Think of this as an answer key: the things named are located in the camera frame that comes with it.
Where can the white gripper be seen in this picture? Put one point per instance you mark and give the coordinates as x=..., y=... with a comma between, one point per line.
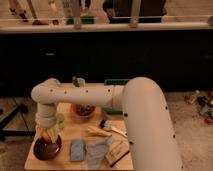
x=45, y=123

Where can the apple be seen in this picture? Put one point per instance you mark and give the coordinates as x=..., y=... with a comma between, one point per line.
x=47, y=137

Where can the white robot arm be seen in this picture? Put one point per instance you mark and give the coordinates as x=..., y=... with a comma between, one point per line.
x=146, y=115

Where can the purple bowl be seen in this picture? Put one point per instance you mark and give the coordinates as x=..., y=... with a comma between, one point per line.
x=47, y=150

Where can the orange bowl with food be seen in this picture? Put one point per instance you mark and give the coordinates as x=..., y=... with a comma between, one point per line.
x=82, y=110

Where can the green plastic cup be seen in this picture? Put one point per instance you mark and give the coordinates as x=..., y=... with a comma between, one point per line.
x=60, y=121

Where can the black tripod stand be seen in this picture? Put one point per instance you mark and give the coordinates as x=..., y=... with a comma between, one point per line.
x=20, y=108

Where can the blue sponge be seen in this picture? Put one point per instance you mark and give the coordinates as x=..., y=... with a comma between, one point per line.
x=77, y=151

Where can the yellow banana toy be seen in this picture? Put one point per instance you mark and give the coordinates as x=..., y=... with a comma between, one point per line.
x=94, y=130

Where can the grey cloth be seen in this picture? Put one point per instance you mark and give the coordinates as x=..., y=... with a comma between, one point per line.
x=96, y=151

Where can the green cutting board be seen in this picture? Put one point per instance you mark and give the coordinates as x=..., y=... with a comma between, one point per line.
x=111, y=111

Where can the wooden block with black strip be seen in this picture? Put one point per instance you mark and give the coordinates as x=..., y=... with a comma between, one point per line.
x=116, y=152

